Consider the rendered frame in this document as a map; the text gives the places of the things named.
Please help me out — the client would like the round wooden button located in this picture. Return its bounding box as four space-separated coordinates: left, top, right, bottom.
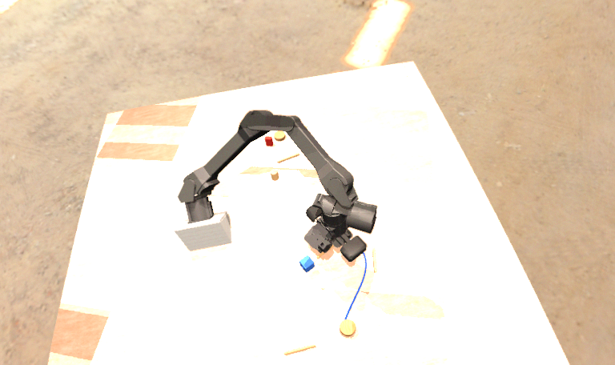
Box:
340 319 356 336

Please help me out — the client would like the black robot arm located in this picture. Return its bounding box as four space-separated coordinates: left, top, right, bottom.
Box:
177 110 378 253

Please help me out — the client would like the blue block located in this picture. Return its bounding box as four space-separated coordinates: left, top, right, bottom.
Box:
299 255 315 273

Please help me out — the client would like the tan wooden disc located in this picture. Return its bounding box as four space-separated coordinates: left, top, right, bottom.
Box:
274 131 286 141

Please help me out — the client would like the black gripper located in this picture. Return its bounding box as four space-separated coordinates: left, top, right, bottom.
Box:
306 205 367 262

